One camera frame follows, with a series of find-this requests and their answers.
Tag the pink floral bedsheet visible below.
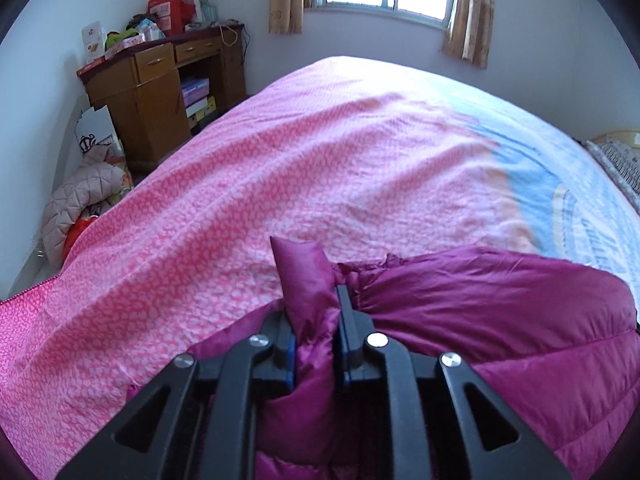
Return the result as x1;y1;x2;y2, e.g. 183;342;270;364
0;55;541;466

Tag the beige bed headboard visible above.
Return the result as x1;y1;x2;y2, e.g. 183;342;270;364
590;130;640;150

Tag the thin cable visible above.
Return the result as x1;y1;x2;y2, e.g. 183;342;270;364
220;22;251;56

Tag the red cloth item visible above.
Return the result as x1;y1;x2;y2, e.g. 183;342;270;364
62;215;103;261

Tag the pale pink quilted garment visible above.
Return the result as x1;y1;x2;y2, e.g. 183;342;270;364
41;144;135;266

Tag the white printed box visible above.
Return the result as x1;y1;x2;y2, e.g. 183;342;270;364
81;21;107;61

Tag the blue patterned bedsheet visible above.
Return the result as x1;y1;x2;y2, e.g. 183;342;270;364
440;85;640;306

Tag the patterned grey pillow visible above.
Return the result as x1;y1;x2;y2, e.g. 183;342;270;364
582;140;640;213

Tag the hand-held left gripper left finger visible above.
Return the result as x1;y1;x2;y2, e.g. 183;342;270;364
55;309;298;480

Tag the wooden desk with drawers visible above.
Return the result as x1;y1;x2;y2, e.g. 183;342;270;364
76;22;248;171

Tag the white paper bag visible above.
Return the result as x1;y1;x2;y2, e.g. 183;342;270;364
75;105;123;158

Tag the red cardboard box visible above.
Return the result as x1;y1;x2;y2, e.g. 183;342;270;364
146;0;196;36

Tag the magenta puffer jacket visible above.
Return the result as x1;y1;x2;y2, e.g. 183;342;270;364
127;235;640;480

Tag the green plastic item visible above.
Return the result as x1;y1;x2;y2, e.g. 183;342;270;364
105;30;138;51

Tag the purple blue box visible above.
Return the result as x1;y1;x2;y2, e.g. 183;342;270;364
180;77;211;107

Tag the flat pink box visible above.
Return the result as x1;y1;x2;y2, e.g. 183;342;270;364
102;35;146;58

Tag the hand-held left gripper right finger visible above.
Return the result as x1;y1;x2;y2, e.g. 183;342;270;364
334;284;572;480

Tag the light blue packet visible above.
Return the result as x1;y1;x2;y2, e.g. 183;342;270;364
135;17;166;41

